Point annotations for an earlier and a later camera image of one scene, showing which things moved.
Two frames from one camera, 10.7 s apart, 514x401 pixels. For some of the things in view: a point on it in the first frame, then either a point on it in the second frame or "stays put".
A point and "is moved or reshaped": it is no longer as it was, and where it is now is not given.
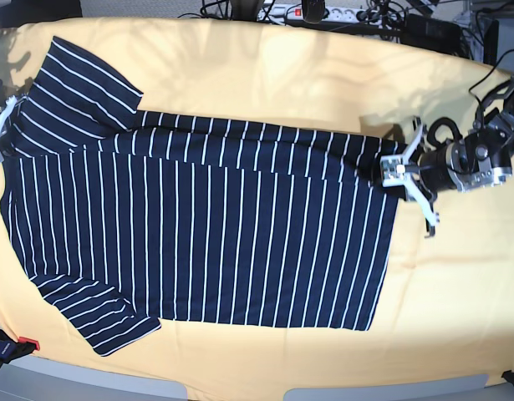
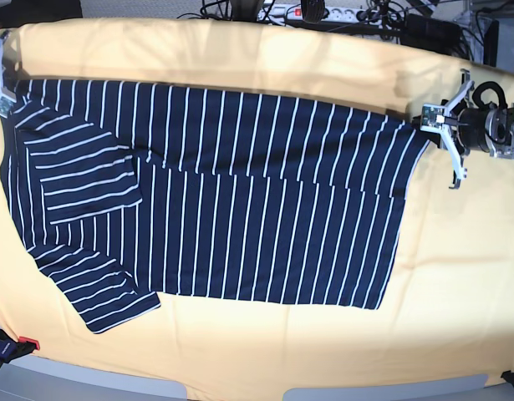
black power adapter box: x=432 y=33 stays put
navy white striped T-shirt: x=128 y=217 is moved or reshaped
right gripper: x=436 y=175 → x=472 y=134
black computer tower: x=491 y=43 stays put
